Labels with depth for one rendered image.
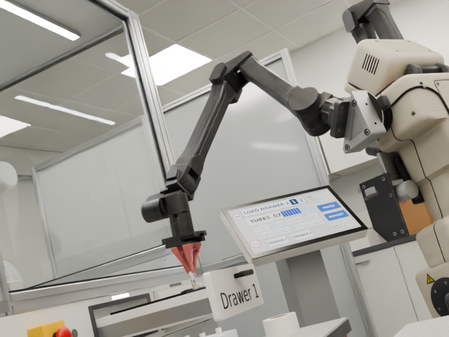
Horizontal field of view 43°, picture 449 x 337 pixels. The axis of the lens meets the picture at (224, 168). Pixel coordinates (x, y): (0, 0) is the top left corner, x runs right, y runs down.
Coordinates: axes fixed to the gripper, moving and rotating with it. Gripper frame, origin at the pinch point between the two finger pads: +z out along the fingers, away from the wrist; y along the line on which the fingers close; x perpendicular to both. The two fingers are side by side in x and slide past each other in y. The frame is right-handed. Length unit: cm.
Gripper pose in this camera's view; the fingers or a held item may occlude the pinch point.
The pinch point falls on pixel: (190, 270)
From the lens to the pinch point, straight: 147.2
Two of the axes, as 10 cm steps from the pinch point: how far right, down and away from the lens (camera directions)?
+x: -4.1, -0.6, -9.1
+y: -8.9, 2.6, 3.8
